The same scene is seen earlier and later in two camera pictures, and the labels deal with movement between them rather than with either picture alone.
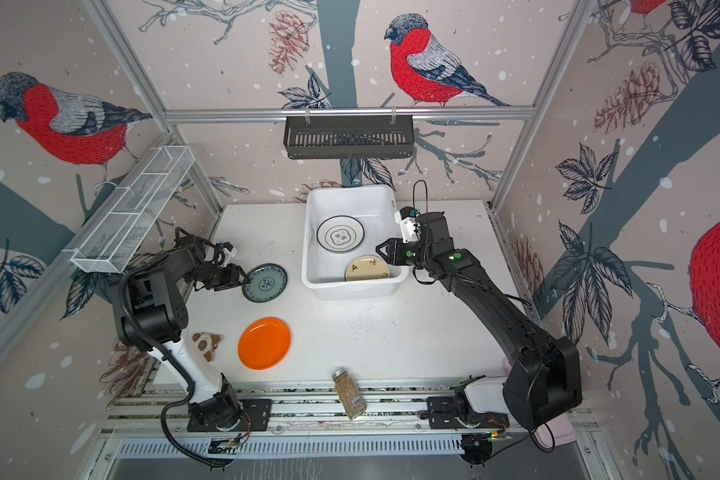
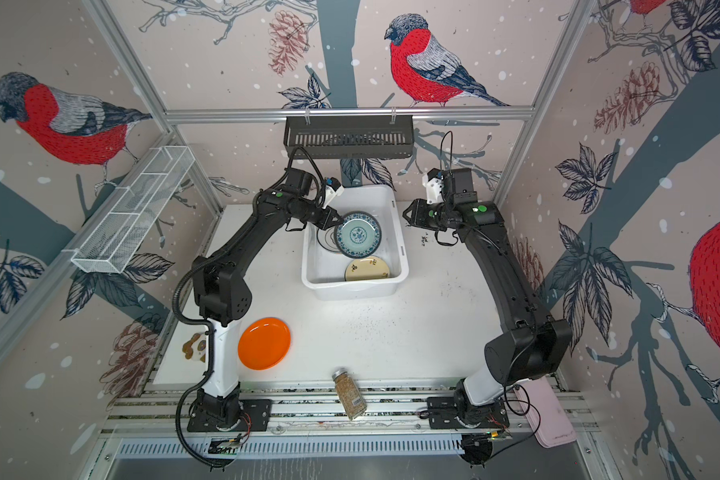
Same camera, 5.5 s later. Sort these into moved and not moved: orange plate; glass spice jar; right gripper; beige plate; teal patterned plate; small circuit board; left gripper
Moved: left gripper; teal patterned plate; right gripper
Not moved: small circuit board; orange plate; glass spice jar; beige plate
